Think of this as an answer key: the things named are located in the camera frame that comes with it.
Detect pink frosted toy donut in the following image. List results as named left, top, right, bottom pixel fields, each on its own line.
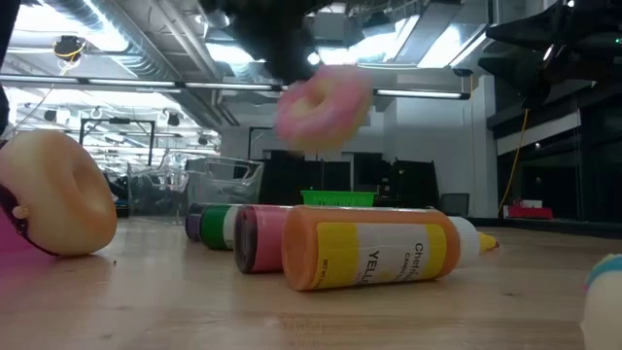
left=274, top=65, right=374, bottom=153

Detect red box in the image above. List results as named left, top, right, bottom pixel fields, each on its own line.
left=502, top=198, right=555, bottom=221

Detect clear plastic container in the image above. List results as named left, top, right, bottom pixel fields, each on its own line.
left=126, top=151, right=266, bottom=220

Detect green squeeze bottle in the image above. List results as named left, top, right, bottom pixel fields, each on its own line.
left=198, top=203, right=244, bottom=252

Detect black metal frame rig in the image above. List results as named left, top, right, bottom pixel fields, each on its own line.
left=79, top=117, right=156, bottom=167

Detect linear ceiling light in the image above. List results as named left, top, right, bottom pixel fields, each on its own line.
left=372, top=87, right=471, bottom=101
left=0, top=74, right=284, bottom=94

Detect chocolate frosted toy donut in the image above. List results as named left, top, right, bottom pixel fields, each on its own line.
left=0, top=128, right=119, bottom=258

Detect yellow cable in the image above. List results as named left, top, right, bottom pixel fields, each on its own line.
left=497, top=108, right=531, bottom=216

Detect white toy with teal stripe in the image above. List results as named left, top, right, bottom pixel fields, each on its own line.
left=579, top=252, right=622, bottom=350

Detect black round ceiling device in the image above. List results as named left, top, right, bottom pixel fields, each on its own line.
left=52, top=34, right=88, bottom=64

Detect black cabinets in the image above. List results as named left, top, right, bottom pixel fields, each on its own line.
left=259, top=149, right=441, bottom=209

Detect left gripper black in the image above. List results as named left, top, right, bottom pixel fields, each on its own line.
left=198, top=0, right=336, bottom=84

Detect red squeeze bottle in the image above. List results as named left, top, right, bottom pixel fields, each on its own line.
left=232, top=204, right=295, bottom=274

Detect orange squeeze bottle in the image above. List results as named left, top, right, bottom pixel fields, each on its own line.
left=280, top=204, right=501, bottom=293

